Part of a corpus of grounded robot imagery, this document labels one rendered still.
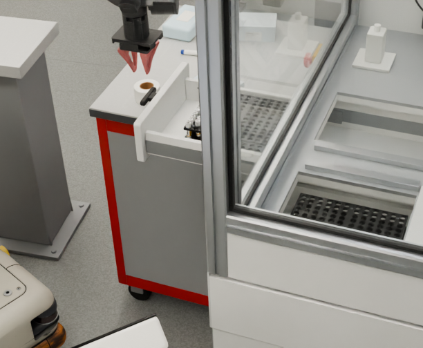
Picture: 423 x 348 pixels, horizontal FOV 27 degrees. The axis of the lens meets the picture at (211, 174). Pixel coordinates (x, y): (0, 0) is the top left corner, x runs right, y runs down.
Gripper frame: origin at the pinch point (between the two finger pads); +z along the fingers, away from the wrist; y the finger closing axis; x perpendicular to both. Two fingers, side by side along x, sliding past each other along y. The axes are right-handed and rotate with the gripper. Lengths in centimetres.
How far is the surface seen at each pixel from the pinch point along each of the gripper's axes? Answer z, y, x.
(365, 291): 1, 65, -52
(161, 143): 12.5, 8.3, -9.9
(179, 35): 22, -14, 53
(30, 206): 80, -62, 28
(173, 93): 10.4, 4.3, 7.2
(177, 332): 100, -2, 8
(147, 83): 20.1, -11.1, 23.5
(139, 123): 7.1, 4.1, -11.2
